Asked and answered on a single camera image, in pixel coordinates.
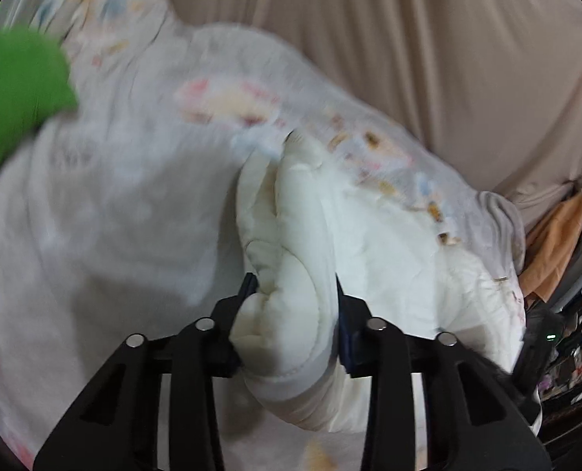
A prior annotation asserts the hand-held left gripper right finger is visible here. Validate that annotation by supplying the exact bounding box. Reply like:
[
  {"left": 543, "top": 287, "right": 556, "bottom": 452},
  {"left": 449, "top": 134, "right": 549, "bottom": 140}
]
[{"left": 334, "top": 275, "right": 553, "bottom": 471}]

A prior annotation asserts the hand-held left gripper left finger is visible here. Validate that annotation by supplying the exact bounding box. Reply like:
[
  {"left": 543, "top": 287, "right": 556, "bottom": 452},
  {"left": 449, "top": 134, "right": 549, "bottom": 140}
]
[{"left": 33, "top": 272, "right": 260, "bottom": 471}]

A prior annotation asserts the cream quilted jacket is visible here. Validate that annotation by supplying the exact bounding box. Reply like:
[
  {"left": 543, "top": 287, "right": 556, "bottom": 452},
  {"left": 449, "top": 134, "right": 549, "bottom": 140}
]
[{"left": 232, "top": 130, "right": 528, "bottom": 433}]

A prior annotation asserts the orange hanging garment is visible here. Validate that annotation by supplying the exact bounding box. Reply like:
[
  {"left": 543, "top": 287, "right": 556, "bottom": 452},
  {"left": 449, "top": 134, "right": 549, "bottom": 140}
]
[{"left": 519, "top": 190, "right": 582, "bottom": 303}]

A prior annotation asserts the grey fleece cloth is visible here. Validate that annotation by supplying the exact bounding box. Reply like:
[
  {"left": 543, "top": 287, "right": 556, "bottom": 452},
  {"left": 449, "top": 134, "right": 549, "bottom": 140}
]
[{"left": 478, "top": 191, "right": 527, "bottom": 268}]

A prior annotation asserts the grey printed blanket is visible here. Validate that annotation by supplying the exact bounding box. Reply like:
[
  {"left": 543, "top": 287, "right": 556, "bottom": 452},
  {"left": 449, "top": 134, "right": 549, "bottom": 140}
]
[{"left": 0, "top": 0, "right": 542, "bottom": 471}]

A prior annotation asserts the beige backdrop curtain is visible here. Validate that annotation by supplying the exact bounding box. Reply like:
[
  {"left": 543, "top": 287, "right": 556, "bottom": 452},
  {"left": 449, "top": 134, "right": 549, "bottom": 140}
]
[{"left": 124, "top": 0, "right": 582, "bottom": 229}]

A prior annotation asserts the green cloth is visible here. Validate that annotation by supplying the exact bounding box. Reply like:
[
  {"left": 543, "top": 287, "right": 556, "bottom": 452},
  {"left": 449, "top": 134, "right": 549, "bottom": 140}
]
[{"left": 0, "top": 27, "right": 80, "bottom": 184}]

